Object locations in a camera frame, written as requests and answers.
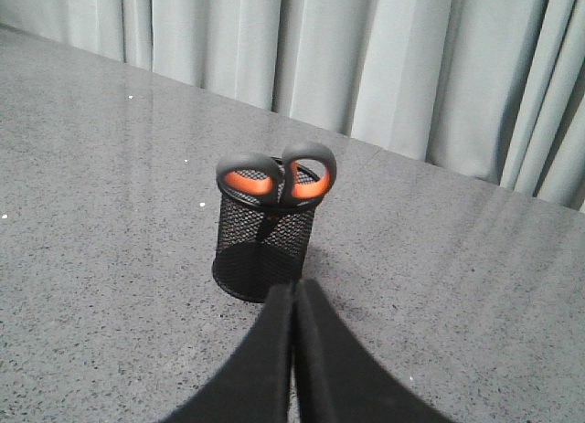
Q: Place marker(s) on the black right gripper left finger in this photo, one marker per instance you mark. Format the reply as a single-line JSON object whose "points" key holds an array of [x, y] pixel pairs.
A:
{"points": [[254, 383]]}

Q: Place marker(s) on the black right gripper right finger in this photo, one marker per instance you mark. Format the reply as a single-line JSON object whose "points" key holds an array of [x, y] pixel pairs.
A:
{"points": [[337, 380]]}

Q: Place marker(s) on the grey orange handled scissors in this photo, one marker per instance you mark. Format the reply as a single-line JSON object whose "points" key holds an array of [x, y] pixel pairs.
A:
{"points": [[275, 185]]}

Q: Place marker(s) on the black mesh pen bucket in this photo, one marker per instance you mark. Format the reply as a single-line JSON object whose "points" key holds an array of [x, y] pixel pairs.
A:
{"points": [[245, 268]]}

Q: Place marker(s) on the light grey curtain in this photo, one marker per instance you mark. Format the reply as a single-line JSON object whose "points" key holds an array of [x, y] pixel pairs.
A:
{"points": [[492, 89]]}

